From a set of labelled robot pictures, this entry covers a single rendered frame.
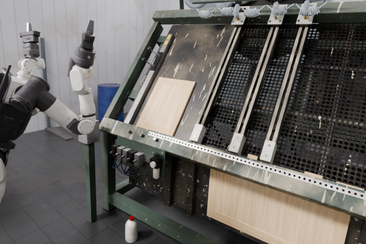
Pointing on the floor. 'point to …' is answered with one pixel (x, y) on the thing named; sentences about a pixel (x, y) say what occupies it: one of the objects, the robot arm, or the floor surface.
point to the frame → (177, 197)
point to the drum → (107, 93)
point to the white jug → (131, 230)
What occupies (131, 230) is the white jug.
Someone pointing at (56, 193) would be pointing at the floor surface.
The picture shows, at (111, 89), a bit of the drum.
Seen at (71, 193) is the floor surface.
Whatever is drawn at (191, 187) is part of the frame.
